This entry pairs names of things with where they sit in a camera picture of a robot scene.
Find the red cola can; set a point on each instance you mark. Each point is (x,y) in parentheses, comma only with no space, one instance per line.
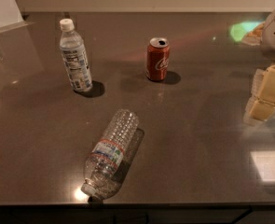
(158,53)

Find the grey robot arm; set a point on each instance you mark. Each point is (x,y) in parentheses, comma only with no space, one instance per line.
(263,35)

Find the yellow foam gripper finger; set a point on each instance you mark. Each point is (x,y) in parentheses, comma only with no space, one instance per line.
(257,112)
(263,87)

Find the upright labelled water bottle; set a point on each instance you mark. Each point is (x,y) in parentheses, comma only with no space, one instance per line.
(75,57)

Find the clear water bottle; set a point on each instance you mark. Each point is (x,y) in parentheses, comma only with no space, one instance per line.
(107,155)

